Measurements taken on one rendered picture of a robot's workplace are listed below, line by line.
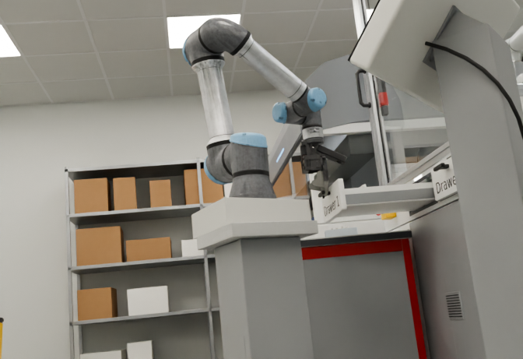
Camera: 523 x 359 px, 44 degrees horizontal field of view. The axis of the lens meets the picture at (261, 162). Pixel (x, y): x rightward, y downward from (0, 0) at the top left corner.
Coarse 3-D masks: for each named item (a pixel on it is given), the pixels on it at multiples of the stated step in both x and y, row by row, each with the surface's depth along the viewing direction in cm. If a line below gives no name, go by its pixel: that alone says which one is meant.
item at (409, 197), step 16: (352, 192) 222; (368, 192) 222; (384, 192) 223; (400, 192) 224; (416, 192) 224; (432, 192) 225; (352, 208) 226; (368, 208) 230; (384, 208) 234; (400, 208) 238; (416, 208) 242
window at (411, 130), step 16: (368, 0) 288; (368, 16) 290; (384, 96) 275; (400, 96) 256; (384, 112) 277; (400, 112) 258; (416, 112) 240; (432, 112) 226; (384, 128) 278; (400, 128) 259; (416, 128) 242; (432, 128) 227; (384, 144) 280; (400, 144) 260; (416, 144) 243; (432, 144) 228; (400, 160) 262; (416, 160) 244
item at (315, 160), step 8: (304, 144) 236; (312, 144) 236; (320, 144) 239; (304, 152) 237; (312, 152) 236; (304, 160) 232; (312, 160) 233; (320, 160) 233; (304, 168) 233; (312, 168) 232; (320, 168) 233
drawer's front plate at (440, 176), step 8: (448, 160) 207; (448, 168) 207; (432, 176) 221; (440, 176) 215; (448, 176) 208; (440, 184) 215; (440, 192) 216; (448, 192) 209; (456, 192) 206; (440, 200) 219
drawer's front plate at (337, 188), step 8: (336, 184) 223; (336, 192) 224; (344, 192) 220; (328, 200) 236; (336, 200) 225; (344, 200) 219; (328, 208) 237; (336, 208) 225; (344, 208) 218; (328, 216) 238; (336, 216) 232
